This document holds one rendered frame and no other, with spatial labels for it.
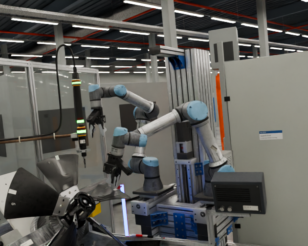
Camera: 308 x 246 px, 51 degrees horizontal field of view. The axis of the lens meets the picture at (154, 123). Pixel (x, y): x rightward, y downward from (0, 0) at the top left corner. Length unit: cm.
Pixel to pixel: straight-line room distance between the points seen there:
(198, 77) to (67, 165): 110
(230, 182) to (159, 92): 473
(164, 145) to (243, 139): 334
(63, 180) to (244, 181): 92
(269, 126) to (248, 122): 19
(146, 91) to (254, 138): 330
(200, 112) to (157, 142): 438
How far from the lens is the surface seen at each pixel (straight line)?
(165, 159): 642
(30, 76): 249
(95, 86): 225
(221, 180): 176
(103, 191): 191
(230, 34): 547
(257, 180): 173
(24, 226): 178
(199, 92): 234
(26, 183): 157
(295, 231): 340
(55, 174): 180
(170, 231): 241
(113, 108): 559
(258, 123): 318
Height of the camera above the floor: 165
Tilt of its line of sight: 3 degrees down
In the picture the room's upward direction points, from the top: 5 degrees counter-clockwise
